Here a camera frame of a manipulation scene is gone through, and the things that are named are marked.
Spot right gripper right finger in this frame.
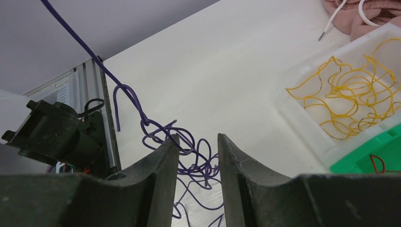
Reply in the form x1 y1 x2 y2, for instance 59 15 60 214
218 134 401 227

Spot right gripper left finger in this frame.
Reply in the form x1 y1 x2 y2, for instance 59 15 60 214
0 135 179 227

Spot red wires bundle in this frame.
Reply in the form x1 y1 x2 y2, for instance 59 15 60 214
369 155 401 175

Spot yellow wires bundle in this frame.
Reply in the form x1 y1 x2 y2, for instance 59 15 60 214
286 38 401 140

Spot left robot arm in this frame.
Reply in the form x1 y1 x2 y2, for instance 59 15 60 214
0 90 110 179

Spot green plastic bin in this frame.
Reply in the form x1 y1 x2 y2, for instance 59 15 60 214
329 125 401 174

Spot clear plastic bin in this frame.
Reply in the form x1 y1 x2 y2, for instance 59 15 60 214
275 24 401 172

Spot pink crumpled garment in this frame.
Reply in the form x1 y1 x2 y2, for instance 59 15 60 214
318 0 401 41

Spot aluminium frame rail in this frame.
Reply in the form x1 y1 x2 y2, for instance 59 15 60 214
25 60 121 179

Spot white drawstring cord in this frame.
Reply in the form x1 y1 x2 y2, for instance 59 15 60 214
318 0 381 42

